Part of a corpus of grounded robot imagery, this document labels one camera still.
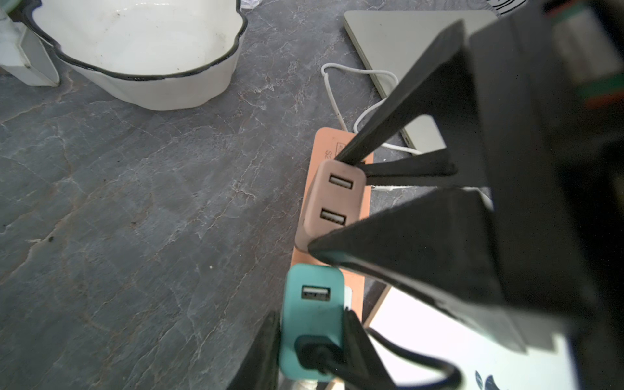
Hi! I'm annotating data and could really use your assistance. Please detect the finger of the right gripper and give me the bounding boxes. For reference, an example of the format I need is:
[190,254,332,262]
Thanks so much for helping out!
[309,189,527,354]
[336,21,488,187]

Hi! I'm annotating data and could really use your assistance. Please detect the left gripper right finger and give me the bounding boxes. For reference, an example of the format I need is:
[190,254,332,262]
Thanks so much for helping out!
[343,310,395,389]

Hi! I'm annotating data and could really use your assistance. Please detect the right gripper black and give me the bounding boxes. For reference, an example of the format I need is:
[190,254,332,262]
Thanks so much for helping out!
[470,1,623,389]

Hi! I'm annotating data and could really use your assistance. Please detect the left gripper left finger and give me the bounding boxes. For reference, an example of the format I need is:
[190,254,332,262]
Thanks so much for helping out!
[227,311,280,390]

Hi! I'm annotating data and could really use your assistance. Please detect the black charger cable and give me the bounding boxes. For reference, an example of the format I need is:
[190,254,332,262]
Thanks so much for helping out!
[294,326,463,390]

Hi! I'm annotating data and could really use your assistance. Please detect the teal charger adapter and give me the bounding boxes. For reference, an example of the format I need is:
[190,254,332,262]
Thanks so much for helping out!
[279,263,345,382]

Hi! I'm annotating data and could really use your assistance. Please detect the pink power strip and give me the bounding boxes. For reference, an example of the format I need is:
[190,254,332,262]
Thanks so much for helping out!
[289,126,375,323]

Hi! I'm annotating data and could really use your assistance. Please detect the grey laptop back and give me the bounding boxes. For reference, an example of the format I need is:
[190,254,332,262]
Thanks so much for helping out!
[344,11,497,153]

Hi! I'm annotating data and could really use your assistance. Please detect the silver laptop front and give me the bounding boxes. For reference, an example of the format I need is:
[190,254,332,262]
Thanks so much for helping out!
[365,288,579,389]

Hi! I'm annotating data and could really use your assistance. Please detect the white scalloped bowl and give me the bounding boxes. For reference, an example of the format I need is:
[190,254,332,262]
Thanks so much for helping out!
[23,1,248,111]

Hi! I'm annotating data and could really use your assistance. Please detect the white charger cable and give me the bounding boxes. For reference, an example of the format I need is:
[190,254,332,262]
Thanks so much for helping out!
[320,62,423,156]

